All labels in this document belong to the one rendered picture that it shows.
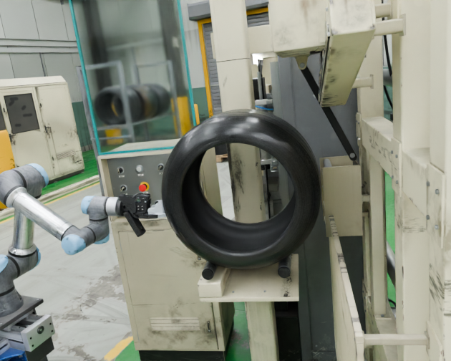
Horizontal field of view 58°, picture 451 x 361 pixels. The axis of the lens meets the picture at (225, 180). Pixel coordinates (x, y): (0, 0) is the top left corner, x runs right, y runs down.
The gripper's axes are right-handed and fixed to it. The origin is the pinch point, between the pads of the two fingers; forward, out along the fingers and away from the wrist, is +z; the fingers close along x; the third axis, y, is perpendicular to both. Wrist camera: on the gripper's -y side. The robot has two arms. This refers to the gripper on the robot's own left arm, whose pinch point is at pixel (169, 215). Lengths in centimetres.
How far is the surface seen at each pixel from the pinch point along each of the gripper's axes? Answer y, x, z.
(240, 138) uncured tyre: 33.1, -12.3, 29.2
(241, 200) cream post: -0.8, 25.1, 25.3
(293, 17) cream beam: 67, -37, 45
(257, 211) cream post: -5.4, 25.1, 32.3
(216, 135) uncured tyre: 33.7, -12.0, 21.0
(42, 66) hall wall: 56, 859, -599
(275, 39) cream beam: 62, -37, 41
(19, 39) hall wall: 120, 805, -617
